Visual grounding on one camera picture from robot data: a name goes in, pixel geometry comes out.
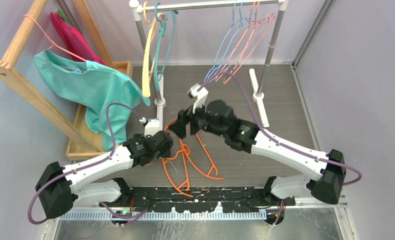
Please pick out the pink hanger holding shirt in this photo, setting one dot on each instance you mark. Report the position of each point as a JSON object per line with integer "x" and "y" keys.
{"x": 53, "y": 44}

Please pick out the white metal clothes rack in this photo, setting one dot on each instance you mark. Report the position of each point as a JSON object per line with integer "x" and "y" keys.
{"x": 202, "y": 33}

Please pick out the beige plastic hanger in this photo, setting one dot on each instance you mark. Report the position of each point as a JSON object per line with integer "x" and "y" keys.
{"x": 146, "y": 68}

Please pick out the wooden clothes rack frame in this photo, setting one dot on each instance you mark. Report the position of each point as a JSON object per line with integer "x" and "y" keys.
{"x": 19, "y": 84}

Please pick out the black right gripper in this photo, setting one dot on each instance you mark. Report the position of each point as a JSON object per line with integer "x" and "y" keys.
{"x": 184, "y": 117}

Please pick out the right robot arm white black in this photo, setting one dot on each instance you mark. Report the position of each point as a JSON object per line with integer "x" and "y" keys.
{"x": 322, "y": 173}

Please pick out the white slotted cable duct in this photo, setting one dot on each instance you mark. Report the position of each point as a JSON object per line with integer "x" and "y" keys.
{"x": 217, "y": 215}

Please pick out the pink wire hanger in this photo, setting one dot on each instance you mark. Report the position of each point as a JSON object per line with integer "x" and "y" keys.
{"x": 257, "y": 27}
{"x": 233, "y": 40}

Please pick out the teal plastic hanger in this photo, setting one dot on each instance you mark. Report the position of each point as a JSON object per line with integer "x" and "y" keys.
{"x": 163, "y": 28}

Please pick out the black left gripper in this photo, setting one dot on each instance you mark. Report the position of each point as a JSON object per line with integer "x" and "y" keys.
{"x": 164, "y": 154}

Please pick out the teal t-shirt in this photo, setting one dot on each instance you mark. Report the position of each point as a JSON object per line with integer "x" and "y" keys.
{"x": 108, "y": 94}

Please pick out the red garment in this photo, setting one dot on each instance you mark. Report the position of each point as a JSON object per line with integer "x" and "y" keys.
{"x": 74, "y": 41}

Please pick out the wooden tray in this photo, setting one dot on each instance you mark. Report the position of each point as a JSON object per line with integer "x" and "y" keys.
{"x": 74, "y": 151}

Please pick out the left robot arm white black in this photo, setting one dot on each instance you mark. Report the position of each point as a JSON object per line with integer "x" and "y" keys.
{"x": 60, "y": 188}

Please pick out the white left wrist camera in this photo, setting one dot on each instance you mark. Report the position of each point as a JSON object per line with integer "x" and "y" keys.
{"x": 151, "y": 126}

